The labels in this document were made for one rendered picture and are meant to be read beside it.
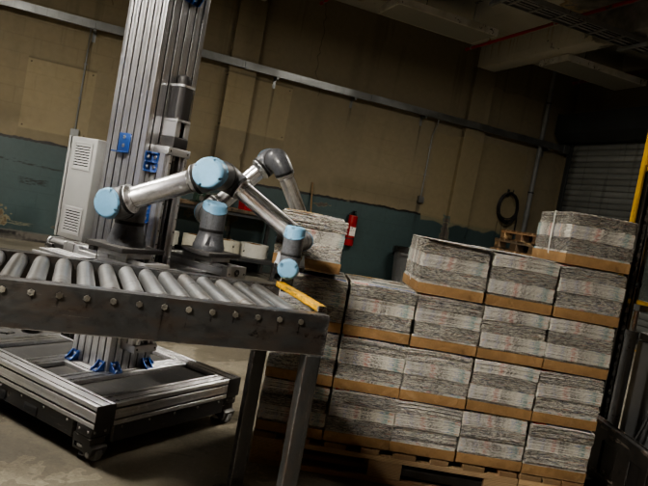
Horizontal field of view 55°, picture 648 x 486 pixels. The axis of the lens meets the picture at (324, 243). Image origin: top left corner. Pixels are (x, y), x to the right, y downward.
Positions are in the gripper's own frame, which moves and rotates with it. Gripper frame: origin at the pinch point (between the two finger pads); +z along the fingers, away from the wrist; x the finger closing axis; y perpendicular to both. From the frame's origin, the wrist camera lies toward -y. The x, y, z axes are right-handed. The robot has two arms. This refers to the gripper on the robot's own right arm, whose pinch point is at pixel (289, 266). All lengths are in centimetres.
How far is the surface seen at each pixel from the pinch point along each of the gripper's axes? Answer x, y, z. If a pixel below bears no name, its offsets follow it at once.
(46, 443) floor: 82, -85, -11
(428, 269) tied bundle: -58, 9, 4
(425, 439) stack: -70, -63, 4
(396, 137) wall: -123, 159, 747
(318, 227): -8.9, 17.9, 3.6
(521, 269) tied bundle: -96, 16, 5
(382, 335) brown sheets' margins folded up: -43.6, -21.9, 3.9
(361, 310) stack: -32.9, -13.1, 4.5
